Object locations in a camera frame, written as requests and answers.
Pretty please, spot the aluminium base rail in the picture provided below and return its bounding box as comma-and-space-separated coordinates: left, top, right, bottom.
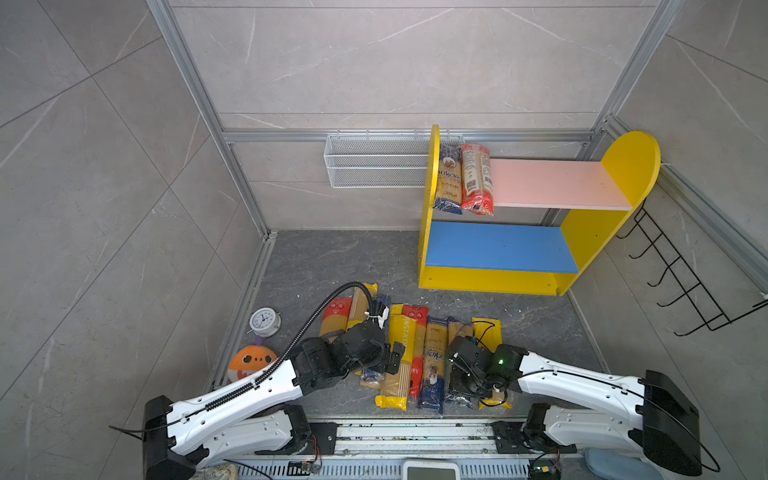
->
203, 418, 661, 480

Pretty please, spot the yellow label spaghetti bag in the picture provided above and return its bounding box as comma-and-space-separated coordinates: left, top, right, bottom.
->
346, 289, 369, 331

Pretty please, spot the blue grey cloth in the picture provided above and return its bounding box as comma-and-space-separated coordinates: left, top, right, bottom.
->
584, 448, 663, 480

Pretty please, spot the thin red spaghetti bag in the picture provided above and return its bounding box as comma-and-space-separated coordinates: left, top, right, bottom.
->
402, 305, 428, 399

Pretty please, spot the white analog alarm clock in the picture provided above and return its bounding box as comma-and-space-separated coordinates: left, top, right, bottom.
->
249, 307, 282, 338

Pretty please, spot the blue Sankara spaghetti bag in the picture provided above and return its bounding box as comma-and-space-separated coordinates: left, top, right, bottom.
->
434, 145, 463, 215

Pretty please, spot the white digital scale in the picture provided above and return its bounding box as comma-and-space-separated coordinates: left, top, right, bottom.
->
402, 459, 461, 480

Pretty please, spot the yellow Pastatime spaghetti bag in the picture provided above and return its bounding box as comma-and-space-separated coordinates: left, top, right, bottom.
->
375, 304, 417, 411

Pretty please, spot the yellow pink blue wooden shelf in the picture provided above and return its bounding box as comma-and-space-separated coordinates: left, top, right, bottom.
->
418, 126, 661, 296

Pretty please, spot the black wire hook rack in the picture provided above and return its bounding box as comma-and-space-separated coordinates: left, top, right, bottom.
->
616, 201, 767, 338

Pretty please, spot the left black cable conduit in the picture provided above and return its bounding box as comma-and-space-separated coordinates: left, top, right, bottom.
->
203, 281, 374, 412

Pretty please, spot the yellow end spaghetti bag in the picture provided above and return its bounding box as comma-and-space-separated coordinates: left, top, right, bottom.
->
472, 317, 513, 410

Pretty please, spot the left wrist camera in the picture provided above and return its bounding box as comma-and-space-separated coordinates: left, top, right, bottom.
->
367, 299, 390, 329

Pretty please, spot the dark blue end spaghetti bag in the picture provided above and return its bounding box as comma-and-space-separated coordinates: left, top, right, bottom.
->
445, 317, 474, 409

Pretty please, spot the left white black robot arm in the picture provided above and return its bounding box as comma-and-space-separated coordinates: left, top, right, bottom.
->
142, 320, 406, 479

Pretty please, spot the orange plush toy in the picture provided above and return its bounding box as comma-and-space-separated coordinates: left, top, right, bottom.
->
227, 345, 278, 383

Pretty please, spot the white wire mesh basket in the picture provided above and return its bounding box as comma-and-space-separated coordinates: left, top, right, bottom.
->
323, 134, 431, 189

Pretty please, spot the blue trim spaghetti bag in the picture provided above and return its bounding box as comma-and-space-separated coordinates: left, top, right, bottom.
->
418, 317, 448, 415

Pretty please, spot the blue Barilla spaghetti box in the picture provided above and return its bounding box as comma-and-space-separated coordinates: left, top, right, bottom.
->
360, 294, 392, 390

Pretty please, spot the red label spaghetti bag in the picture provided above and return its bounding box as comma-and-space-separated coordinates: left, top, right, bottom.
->
461, 143, 494, 216

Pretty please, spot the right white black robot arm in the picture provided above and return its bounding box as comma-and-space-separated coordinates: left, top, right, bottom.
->
448, 336, 704, 477

